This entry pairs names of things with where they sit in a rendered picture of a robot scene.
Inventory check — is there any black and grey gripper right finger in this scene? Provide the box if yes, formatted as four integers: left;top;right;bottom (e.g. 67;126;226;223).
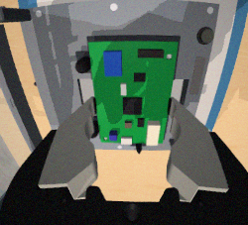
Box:
166;97;248;225

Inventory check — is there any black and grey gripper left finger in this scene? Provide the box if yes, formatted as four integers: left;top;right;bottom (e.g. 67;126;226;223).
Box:
0;96;98;225

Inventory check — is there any green circuit board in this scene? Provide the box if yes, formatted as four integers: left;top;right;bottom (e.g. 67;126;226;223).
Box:
88;41;179;146

